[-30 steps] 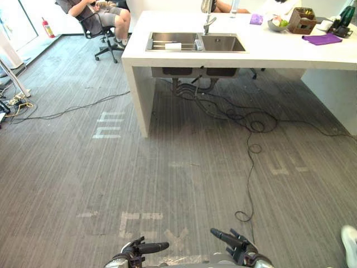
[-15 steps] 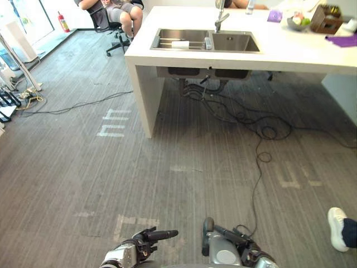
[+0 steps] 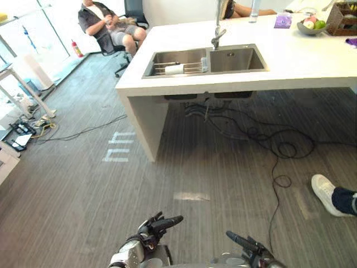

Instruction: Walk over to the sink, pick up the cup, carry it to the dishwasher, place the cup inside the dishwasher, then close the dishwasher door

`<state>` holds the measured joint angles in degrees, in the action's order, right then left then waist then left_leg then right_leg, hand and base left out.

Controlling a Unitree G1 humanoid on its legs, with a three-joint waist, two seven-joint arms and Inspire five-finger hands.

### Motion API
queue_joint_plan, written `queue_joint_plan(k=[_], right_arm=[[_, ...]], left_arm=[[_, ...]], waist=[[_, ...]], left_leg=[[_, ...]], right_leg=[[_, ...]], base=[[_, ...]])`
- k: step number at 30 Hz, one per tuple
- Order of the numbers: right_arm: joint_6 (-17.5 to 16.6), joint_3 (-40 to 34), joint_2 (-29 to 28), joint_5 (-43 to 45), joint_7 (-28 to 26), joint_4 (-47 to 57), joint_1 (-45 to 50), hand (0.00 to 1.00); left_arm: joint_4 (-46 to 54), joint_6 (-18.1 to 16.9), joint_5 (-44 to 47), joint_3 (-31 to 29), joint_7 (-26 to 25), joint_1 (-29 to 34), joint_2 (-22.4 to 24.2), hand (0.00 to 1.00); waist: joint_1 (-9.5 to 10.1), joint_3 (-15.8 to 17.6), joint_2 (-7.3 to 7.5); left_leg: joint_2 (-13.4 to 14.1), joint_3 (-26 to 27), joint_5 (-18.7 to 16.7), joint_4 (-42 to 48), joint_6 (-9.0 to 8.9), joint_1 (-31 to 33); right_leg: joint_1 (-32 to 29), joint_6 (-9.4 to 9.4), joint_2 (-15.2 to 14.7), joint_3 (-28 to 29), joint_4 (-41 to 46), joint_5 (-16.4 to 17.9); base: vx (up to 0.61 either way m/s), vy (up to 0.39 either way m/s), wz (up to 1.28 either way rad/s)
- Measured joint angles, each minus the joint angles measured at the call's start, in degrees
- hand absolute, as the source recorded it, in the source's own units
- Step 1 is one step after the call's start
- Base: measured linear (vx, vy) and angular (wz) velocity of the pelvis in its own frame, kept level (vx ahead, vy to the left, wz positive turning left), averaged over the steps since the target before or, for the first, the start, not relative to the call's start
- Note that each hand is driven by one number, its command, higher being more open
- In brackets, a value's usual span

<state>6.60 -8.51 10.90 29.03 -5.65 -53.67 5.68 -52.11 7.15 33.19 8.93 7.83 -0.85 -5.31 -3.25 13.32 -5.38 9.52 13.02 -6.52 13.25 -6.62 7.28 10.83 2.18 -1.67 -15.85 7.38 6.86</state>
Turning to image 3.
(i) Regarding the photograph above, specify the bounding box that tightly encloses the purple carton box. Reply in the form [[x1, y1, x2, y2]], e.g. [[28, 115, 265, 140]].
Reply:
[[273, 13, 293, 30]]

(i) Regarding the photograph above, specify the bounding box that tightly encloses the person's foot in white shoe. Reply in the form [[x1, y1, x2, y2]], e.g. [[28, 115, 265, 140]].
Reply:
[[310, 174, 357, 218]]

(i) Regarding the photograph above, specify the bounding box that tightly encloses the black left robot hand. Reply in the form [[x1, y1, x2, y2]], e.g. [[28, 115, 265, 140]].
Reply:
[[127, 211, 184, 252]]

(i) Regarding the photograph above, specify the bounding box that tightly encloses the silver robot torso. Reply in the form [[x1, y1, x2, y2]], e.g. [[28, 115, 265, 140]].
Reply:
[[139, 245, 252, 268]]

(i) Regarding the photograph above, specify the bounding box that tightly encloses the yellow cable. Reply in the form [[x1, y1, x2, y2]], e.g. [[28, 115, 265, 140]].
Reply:
[[30, 122, 57, 140]]

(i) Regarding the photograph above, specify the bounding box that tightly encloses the white kitchen island counter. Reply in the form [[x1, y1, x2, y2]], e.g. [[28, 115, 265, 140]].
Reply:
[[115, 11, 357, 163]]

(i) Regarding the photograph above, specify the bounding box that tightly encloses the white table frame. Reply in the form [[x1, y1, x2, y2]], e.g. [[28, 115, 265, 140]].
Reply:
[[0, 61, 57, 118]]

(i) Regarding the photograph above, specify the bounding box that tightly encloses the red fire extinguisher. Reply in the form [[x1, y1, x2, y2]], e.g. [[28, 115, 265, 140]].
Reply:
[[71, 39, 84, 59]]

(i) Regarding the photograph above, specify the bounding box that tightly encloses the clear water bottle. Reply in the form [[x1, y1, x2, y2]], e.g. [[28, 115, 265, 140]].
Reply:
[[248, 0, 259, 24]]

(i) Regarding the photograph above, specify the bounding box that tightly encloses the stainless steel double sink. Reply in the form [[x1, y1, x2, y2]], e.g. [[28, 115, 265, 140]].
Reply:
[[141, 44, 271, 80]]

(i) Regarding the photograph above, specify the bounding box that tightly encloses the thin black floor cable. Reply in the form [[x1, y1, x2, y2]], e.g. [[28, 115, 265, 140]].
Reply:
[[35, 113, 128, 143]]

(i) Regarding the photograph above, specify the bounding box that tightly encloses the brown wicker basket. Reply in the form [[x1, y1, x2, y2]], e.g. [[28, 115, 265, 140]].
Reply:
[[325, 2, 357, 37]]

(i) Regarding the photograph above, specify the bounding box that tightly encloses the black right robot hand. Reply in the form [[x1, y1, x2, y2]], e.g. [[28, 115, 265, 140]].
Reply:
[[225, 230, 287, 268]]

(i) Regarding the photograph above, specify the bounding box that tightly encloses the white cup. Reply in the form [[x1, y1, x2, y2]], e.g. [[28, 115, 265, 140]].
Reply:
[[164, 64, 185, 76]]

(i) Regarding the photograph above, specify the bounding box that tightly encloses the black office chair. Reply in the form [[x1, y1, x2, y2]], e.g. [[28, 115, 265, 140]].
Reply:
[[96, 0, 150, 79]]

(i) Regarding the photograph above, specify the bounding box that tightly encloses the white low cabinet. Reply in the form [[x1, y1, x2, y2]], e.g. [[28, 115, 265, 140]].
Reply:
[[0, 140, 22, 187]]

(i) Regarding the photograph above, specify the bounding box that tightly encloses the seated person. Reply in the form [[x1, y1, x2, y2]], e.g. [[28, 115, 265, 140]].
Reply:
[[78, 0, 147, 54]]

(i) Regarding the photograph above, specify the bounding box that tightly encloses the chrome sink faucet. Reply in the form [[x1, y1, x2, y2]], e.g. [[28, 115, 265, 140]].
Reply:
[[210, 0, 228, 51]]

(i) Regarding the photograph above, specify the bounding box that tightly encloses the metal sink drying rack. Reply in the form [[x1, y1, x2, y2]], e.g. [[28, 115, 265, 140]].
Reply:
[[152, 56, 209, 76]]

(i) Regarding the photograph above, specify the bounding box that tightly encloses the person behind counter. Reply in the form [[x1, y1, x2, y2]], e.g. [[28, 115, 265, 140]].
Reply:
[[219, 0, 278, 20]]

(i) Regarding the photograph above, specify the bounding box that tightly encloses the white cylindrical air purifier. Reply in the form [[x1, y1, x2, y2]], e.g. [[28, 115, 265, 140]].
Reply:
[[23, 52, 57, 92]]

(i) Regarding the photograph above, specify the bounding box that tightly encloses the grey fruit bowl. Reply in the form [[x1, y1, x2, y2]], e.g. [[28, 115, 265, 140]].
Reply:
[[296, 21, 330, 36]]

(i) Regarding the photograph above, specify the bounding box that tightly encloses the long black floor cable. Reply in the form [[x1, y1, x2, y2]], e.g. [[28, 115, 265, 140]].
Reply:
[[184, 102, 357, 253]]

